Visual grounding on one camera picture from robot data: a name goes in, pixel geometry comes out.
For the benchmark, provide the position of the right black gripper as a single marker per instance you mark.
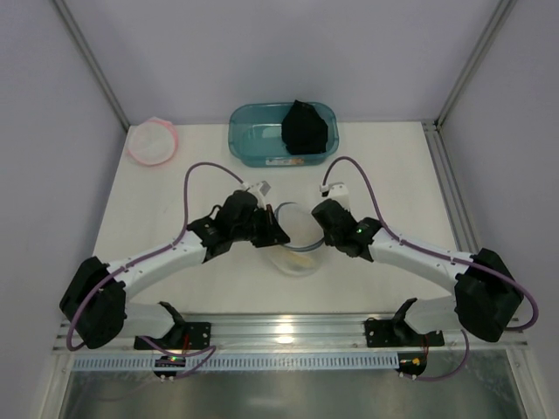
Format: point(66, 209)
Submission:
point(326, 216)

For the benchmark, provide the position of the aluminium mounting rail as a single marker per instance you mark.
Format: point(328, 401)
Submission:
point(312, 333)

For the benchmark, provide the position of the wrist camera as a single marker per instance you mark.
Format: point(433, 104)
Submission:
point(337, 192)
point(260, 190)

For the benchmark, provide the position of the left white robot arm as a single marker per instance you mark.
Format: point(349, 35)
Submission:
point(98, 303)

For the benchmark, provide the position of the right aluminium frame rail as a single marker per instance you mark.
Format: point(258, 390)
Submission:
point(461, 225)

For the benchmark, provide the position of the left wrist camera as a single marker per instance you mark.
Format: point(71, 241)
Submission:
point(260, 190)

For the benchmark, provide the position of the teal plastic bin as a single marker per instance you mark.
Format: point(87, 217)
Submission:
point(254, 136)

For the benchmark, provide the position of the blue-rimmed mesh laundry bag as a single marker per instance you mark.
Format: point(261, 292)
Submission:
point(306, 238)

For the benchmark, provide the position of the white slotted cable duct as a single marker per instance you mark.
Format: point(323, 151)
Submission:
point(238, 362)

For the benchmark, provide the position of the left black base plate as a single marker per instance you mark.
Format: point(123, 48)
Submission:
point(194, 334)

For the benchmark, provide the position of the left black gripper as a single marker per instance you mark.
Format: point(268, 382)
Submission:
point(265, 223)

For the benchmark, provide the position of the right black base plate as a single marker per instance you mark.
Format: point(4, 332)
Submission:
point(396, 333)

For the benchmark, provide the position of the pink-rimmed mesh laundry bag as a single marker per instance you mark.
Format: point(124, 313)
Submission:
point(153, 142)

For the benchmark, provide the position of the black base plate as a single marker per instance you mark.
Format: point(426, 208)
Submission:
point(396, 333)
point(194, 334)

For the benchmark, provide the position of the yellow bra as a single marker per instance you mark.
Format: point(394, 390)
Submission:
point(302, 262)

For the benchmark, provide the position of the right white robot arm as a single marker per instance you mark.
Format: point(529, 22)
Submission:
point(479, 301)

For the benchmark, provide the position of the black bra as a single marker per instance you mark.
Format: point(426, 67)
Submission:
point(303, 131)

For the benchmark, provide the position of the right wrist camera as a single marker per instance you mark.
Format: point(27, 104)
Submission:
point(337, 192)

